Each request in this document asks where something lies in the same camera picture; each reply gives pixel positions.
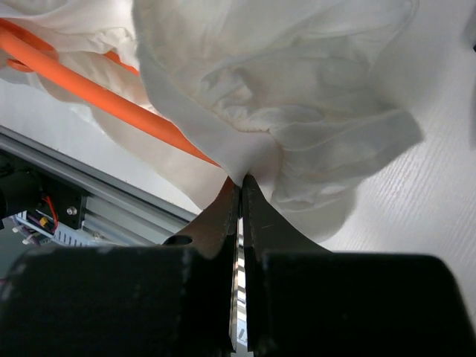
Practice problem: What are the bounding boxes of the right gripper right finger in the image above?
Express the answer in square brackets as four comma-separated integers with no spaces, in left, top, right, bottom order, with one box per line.
[241,176,475,356]

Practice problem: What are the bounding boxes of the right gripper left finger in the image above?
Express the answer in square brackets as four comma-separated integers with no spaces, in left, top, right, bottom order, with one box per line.
[1,180,240,356]

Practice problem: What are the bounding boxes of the white cloth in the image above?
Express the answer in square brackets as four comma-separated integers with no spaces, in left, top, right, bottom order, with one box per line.
[1,1,421,239]

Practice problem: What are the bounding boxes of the orange plastic hanger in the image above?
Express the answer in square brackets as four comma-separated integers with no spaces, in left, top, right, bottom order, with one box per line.
[1,19,214,164]

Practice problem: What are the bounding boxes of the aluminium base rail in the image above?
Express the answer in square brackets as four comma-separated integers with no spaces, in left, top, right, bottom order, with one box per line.
[1,127,195,246]

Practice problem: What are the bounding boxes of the slotted cable duct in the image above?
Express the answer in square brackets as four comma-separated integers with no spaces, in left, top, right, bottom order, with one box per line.
[14,211,94,247]

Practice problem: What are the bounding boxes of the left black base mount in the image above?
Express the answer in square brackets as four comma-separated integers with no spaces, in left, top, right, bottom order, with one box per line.
[1,149,88,233]

